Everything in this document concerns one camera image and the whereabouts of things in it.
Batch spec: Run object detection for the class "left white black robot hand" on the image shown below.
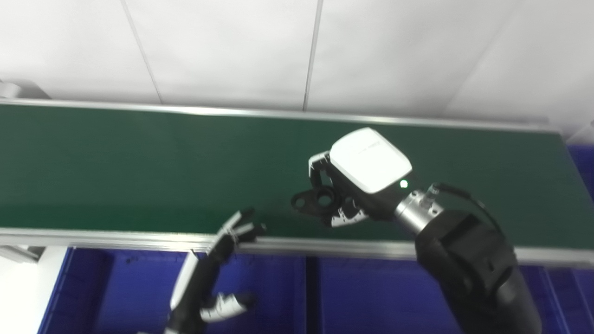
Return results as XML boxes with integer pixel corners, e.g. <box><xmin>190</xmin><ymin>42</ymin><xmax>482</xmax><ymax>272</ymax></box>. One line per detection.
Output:
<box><xmin>168</xmin><ymin>209</ymin><xmax>267</xmax><ymax>332</ymax></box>

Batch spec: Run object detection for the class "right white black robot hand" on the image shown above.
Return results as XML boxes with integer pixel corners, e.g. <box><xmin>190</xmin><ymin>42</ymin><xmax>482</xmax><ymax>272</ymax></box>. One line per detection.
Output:
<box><xmin>309</xmin><ymin>128</ymin><xmax>415</xmax><ymax>228</ymax></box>

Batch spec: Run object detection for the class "black flange part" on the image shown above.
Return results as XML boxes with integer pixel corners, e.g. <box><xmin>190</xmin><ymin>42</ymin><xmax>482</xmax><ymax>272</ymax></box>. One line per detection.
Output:
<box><xmin>291</xmin><ymin>186</ymin><xmax>345</xmax><ymax>217</ymax></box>

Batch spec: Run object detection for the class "blue plastic bin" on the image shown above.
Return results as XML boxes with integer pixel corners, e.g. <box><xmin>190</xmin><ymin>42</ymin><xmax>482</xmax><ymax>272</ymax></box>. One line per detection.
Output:
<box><xmin>306</xmin><ymin>255</ymin><xmax>564</xmax><ymax>334</ymax></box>
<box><xmin>524</xmin><ymin>144</ymin><xmax>594</xmax><ymax>334</ymax></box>
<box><xmin>37</xmin><ymin>247</ymin><xmax>310</xmax><ymax>334</ymax></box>

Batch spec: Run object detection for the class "green conveyor belt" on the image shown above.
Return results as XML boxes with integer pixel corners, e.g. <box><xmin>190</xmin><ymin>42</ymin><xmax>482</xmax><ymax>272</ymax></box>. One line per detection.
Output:
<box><xmin>0</xmin><ymin>81</ymin><xmax>594</xmax><ymax>270</ymax></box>

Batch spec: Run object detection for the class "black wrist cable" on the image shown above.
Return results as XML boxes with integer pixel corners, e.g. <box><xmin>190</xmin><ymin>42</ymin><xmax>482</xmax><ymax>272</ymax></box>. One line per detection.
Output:
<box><xmin>427</xmin><ymin>182</ymin><xmax>506</xmax><ymax>235</ymax></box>

